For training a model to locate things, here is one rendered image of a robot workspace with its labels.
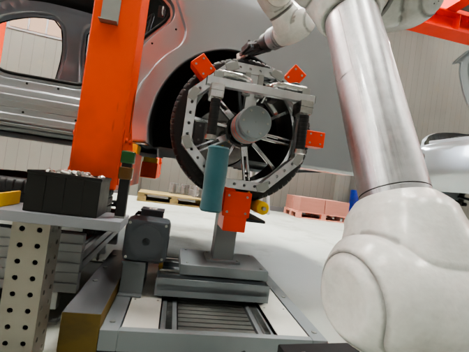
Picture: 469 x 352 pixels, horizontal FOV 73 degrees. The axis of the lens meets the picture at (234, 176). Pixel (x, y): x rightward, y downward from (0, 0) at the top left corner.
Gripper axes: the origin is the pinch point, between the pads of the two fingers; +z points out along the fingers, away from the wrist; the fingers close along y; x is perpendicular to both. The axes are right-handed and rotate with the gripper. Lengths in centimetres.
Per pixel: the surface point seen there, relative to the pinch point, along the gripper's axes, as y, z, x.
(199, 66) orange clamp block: -23.9, -1.8, -9.9
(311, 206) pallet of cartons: 457, 358, -134
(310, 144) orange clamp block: 20, -22, -43
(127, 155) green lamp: -60, -20, -49
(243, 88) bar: -18.6, -25.2, -23.5
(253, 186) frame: -1, -8, -61
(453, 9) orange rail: 390, 54, 152
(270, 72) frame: 4.6, -14.3, -11.0
